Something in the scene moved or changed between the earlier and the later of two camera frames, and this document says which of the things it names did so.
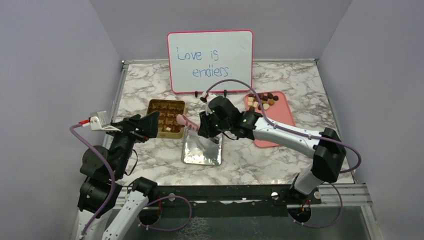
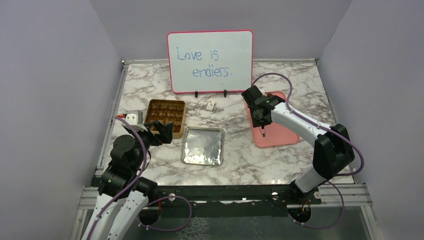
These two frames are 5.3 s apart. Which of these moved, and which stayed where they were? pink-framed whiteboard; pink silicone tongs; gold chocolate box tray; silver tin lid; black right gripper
Moved: pink silicone tongs; black right gripper
Stayed: pink-framed whiteboard; gold chocolate box tray; silver tin lid
